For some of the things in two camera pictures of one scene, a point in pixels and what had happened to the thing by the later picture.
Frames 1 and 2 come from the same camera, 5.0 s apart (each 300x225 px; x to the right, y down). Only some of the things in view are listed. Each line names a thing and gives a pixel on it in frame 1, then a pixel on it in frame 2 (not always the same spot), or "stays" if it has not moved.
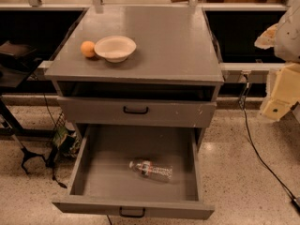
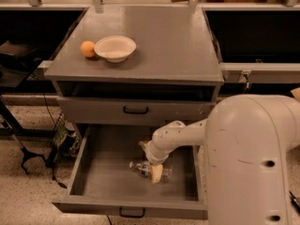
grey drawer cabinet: (171, 80) stays
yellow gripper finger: (266, 38) to (157, 172)
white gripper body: (289, 39) to (154, 156)
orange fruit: (87, 49) stays
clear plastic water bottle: (151, 170) stays
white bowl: (115, 49) stays
